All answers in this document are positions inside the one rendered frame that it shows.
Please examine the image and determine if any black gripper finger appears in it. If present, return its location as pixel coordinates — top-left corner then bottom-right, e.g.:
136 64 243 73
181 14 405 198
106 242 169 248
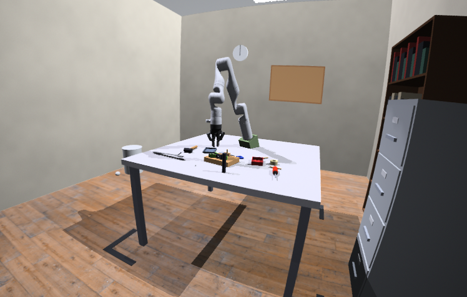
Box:
207 132 216 147
216 132 225 147

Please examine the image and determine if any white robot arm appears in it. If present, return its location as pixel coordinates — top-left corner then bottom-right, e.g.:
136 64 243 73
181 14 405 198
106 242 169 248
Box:
206 57 253 140

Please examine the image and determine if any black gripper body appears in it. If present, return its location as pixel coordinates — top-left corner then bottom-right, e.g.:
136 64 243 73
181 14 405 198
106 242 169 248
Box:
210 124 222 137

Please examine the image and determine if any red open tray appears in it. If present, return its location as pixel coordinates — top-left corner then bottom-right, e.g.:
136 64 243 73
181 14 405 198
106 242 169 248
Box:
251 157 263 166

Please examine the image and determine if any brown wooden bench board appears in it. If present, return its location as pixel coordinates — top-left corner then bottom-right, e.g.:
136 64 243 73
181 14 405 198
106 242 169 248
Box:
204 156 240 167

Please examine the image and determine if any black mallet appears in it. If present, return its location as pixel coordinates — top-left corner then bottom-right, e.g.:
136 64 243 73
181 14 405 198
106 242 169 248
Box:
184 145 198 153

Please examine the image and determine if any black cylinder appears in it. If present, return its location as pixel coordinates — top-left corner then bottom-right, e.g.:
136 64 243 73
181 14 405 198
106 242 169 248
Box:
222 153 227 173

